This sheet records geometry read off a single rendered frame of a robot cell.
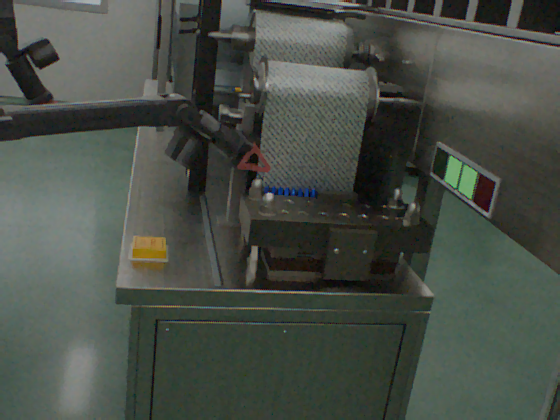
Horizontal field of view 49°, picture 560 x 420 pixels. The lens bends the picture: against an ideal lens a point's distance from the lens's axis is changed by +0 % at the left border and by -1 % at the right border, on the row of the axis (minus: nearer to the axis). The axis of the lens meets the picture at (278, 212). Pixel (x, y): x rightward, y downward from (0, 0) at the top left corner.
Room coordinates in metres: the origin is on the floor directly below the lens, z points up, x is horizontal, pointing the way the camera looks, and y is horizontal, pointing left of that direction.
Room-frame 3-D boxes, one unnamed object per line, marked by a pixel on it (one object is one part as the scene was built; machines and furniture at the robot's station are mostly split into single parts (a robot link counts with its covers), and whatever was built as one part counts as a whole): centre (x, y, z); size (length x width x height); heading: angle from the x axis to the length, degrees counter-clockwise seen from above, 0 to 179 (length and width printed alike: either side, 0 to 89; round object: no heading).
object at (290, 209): (1.27, -0.12, 1.00); 0.40 x 0.16 x 0.06; 103
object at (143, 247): (1.20, 0.27, 0.91); 0.07 x 0.07 x 0.02; 13
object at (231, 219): (1.43, 0.12, 1.05); 0.06 x 0.05 x 0.31; 103
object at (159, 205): (2.33, 0.25, 0.88); 2.52 x 0.66 x 0.04; 13
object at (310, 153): (1.38, -0.05, 1.11); 0.23 x 0.01 x 0.18; 103
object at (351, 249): (1.18, -0.16, 0.96); 0.10 x 0.03 x 0.11; 103
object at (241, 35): (1.65, 0.15, 1.33); 0.06 x 0.06 x 0.06; 13
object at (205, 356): (2.34, 0.23, 0.43); 2.52 x 0.64 x 0.86; 13
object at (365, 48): (1.72, -0.15, 1.33); 0.07 x 0.07 x 0.07; 13
